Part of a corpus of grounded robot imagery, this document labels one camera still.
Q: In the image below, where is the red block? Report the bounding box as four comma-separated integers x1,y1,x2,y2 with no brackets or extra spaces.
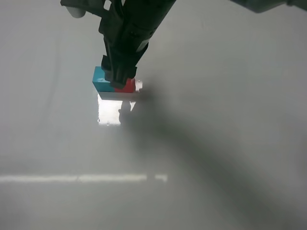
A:
114,79,136,93

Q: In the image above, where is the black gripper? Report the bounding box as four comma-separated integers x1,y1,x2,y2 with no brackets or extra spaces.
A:
98,0,175,89

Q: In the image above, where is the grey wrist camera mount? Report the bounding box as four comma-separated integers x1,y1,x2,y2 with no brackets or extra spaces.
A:
60,0,113,18

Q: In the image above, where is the blue block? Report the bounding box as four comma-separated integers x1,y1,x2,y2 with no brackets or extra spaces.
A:
92,66,115,92

